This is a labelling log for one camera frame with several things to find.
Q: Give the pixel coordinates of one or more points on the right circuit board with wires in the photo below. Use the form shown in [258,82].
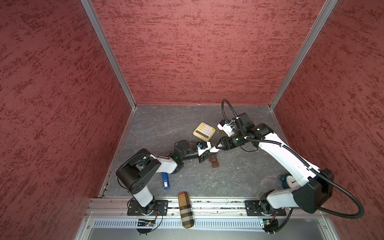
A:
[272,226]

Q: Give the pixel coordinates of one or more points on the yellow calculator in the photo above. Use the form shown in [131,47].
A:
[204,132]

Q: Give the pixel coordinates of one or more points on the brown weekly pill organizer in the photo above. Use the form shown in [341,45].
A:
[214,161]

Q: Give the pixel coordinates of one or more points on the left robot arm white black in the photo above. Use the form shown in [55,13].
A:
[134,174]

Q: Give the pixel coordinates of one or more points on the plaid glasses case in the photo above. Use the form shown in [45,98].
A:
[186,210]

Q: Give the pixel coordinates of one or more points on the teal alarm clock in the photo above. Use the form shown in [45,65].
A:
[289,182]

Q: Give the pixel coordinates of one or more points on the corner aluminium profile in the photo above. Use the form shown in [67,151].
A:
[317,26]
[97,26]

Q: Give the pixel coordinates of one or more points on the right corner aluminium profile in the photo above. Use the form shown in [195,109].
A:
[317,26]

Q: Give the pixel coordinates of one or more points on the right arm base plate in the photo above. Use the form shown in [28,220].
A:
[262,209]

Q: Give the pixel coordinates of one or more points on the aluminium front rail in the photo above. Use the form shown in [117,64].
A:
[210,214]

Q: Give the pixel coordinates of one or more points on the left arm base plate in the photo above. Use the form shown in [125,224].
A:
[135,209]

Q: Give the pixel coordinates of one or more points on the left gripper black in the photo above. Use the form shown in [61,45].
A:
[204,157]

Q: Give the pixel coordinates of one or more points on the circuit board with wires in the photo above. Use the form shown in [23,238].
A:
[146,226]
[272,226]

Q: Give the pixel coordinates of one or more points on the white pill bottle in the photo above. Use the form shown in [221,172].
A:
[213,149]

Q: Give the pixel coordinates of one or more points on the left corner aluminium profile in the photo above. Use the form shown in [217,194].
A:
[97,26]

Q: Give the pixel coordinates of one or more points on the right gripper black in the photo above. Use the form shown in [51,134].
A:
[227,145]

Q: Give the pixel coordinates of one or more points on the left circuit board with wires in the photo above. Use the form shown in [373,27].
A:
[146,226]

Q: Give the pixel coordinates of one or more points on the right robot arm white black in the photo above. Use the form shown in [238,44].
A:
[307,191]

